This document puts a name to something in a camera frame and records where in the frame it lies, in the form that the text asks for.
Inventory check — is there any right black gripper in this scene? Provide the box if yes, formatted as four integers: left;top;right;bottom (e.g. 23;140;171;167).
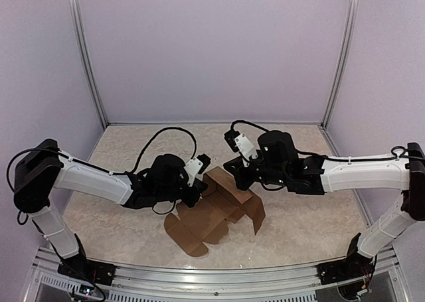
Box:
223;150;289;190

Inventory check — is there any brown cardboard box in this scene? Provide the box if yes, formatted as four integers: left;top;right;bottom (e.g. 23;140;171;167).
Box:
164;167;266;258

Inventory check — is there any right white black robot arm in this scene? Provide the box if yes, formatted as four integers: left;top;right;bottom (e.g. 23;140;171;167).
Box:
224;129;424;278

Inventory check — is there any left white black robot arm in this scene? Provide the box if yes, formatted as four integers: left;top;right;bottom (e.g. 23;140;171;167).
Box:
6;139;211;279

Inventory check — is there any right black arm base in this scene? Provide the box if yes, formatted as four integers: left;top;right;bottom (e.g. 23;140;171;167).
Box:
317;233;375;285

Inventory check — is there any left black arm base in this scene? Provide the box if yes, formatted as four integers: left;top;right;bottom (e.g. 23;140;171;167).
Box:
58;234;116;286

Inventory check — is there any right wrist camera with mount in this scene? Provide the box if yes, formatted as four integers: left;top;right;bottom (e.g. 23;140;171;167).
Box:
224;129;258;167

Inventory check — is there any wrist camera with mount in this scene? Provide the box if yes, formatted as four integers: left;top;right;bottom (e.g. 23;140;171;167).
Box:
224;129;258;167
184;154;211;187

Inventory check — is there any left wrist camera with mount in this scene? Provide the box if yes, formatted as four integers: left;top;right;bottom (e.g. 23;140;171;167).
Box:
184;154;211;187

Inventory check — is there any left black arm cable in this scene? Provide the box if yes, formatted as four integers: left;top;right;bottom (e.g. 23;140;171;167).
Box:
131;126;199;177

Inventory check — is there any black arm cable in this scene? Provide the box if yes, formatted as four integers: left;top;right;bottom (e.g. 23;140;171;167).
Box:
131;126;199;177
228;119;319;159

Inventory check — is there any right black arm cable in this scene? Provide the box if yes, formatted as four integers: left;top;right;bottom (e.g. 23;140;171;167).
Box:
228;119;319;159

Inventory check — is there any front aluminium frame rail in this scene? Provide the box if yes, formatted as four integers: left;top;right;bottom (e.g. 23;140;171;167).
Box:
23;248;409;302

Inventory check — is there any left aluminium corner post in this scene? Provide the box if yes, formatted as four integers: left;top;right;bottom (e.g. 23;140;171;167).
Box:
69;0;109;130

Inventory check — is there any aluminium corner post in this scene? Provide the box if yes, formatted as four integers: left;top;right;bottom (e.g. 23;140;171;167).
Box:
321;0;359;131
69;0;109;130

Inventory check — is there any right aluminium corner post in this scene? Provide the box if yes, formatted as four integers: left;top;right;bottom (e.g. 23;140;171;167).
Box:
321;0;359;131

